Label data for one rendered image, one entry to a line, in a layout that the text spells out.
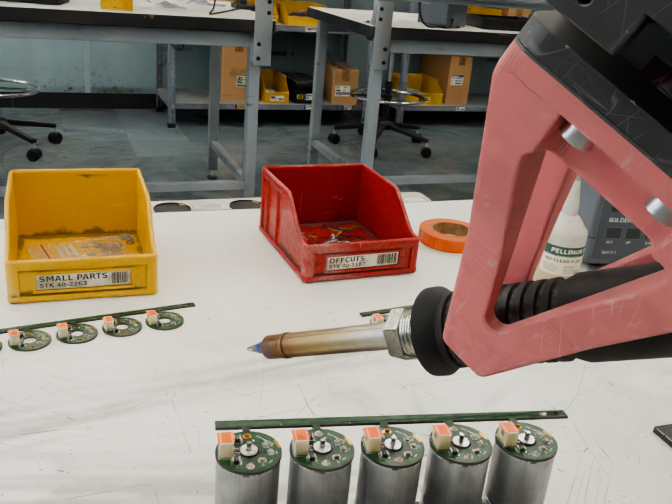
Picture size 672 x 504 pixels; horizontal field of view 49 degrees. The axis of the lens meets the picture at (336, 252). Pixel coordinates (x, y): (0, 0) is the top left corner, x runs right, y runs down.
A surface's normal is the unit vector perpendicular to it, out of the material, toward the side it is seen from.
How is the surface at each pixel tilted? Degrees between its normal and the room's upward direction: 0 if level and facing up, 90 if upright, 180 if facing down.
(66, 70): 90
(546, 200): 87
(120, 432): 0
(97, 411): 0
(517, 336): 98
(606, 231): 90
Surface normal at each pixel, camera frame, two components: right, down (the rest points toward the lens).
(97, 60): 0.36, 0.38
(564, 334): -0.66, 0.40
